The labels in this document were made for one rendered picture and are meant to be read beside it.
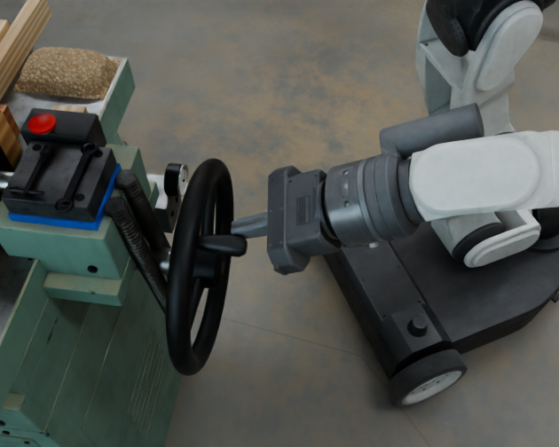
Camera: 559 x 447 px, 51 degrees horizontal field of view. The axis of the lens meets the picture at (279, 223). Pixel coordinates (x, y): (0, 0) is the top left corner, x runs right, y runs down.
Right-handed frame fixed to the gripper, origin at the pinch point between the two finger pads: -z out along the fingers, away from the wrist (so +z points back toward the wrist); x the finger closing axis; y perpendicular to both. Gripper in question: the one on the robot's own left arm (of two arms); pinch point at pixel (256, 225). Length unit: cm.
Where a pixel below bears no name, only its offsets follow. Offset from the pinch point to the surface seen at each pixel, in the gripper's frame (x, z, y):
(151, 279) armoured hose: -3.0, -18.3, -2.7
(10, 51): 30.0, -35.4, 13.1
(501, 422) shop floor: -15, 2, -109
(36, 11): 40, -36, 10
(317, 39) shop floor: 133, -51, -117
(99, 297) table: -7.0, -19.4, 4.5
